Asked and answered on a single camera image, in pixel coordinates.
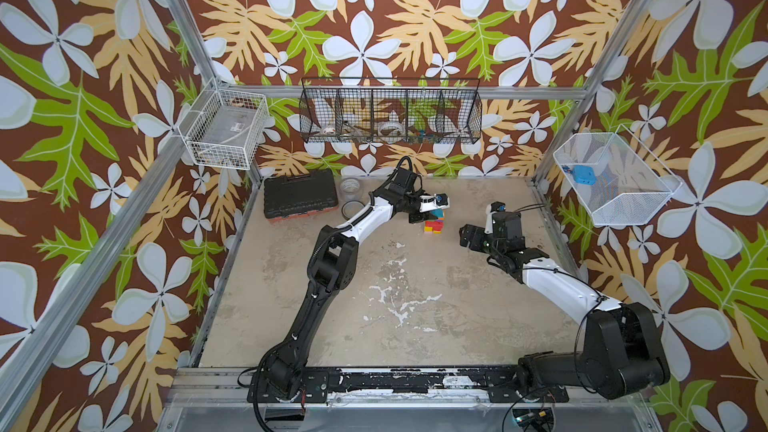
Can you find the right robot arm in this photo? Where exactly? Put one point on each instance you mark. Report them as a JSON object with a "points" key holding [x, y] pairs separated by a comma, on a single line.
{"points": [[618, 350]]}

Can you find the clear plastic cup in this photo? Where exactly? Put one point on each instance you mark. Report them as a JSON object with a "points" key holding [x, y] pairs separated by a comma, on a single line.
{"points": [[350, 189]]}

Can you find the white wire basket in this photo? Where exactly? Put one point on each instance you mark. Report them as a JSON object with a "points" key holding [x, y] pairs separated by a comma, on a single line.
{"points": [[223, 127]]}

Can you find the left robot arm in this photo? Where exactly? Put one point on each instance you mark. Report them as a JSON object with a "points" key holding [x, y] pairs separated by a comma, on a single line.
{"points": [[331, 268]]}

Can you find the red rectangular block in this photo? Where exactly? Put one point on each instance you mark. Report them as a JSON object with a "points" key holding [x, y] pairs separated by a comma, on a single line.
{"points": [[434, 225]]}

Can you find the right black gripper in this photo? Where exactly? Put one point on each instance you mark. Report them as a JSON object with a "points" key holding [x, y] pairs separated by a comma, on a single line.
{"points": [[474, 237]]}

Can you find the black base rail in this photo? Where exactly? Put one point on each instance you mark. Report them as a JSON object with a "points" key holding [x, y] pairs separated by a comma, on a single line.
{"points": [[317, 384]]}

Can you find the black tool case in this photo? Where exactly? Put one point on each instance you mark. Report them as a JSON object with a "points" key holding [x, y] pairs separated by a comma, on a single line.
{"points": [[288, 196]]}

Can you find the white mesh basket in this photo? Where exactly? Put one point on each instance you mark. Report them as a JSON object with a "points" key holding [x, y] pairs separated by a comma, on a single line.
{"points": [[633, 183]]}

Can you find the aluminium frame structure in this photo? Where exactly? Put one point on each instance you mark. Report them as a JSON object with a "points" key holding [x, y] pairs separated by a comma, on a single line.
{"points": [[34, 356]]}

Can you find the blue object in basket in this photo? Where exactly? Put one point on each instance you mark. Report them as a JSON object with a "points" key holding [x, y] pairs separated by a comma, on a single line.
{"points": [[583, 175]]}

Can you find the black wire basket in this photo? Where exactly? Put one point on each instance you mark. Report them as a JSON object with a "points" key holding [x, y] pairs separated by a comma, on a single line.
{"points": [[390, 110]]}

